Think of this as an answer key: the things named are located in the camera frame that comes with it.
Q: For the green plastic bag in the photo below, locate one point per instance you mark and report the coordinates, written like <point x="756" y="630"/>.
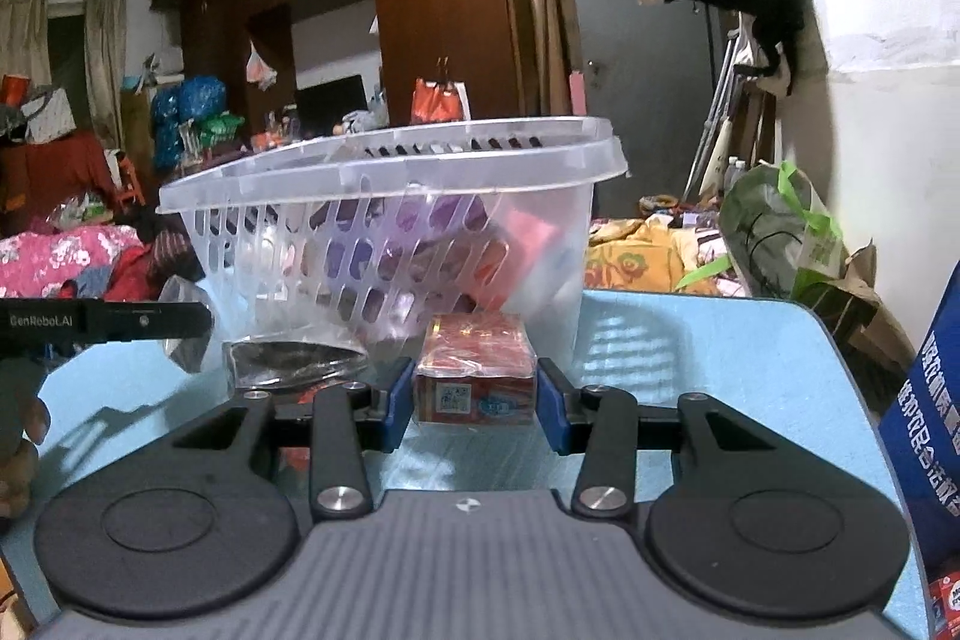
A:
<point x="780" y="238"/>

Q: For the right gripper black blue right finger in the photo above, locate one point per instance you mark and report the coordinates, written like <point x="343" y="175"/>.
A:
<point x="600" y="423"/>

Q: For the yellow floral cloth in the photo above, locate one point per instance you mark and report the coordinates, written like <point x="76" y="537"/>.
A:
<point x="637" y="256"/>

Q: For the red white hanging bag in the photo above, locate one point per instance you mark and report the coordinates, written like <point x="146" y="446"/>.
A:
<point x="439" y="102"/>

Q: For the blue plastic bags pile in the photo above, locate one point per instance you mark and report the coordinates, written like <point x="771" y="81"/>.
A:
<point x="189" y="119"/>

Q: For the clear plastic basket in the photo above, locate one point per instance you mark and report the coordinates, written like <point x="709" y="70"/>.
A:
<point x="377" y="233"/>

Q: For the pink floral blanket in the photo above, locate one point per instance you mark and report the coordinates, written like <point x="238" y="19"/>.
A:
<point x="35" y="265"/>

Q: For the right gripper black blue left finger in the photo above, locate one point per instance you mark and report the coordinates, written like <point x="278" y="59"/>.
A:
<point x="348" y="420"/>

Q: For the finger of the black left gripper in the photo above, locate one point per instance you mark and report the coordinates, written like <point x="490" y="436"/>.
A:
<point x="37" y="327"/>

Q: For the brown paper bag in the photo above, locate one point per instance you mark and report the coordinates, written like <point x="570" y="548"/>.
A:
<point x="858" y="319"/>

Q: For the person's left hand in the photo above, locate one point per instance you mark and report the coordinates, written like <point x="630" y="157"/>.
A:
<point x="19" y="470"/>

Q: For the red small box pack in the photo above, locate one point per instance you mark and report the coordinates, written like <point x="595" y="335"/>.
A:
<point x="476" y="369"/>

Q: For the clear bag dark contents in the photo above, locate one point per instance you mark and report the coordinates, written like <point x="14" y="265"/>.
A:
<point x="276" y="360"/>

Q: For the grey door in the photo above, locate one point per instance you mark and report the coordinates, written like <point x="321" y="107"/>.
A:
<point x="650" y="71"/>

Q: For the blue bag with print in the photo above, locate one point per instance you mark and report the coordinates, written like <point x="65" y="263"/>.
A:
<point x="920" y="432"/>

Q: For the beige curtain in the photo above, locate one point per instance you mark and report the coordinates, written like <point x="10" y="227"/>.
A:
<point x="105" y="32"/>

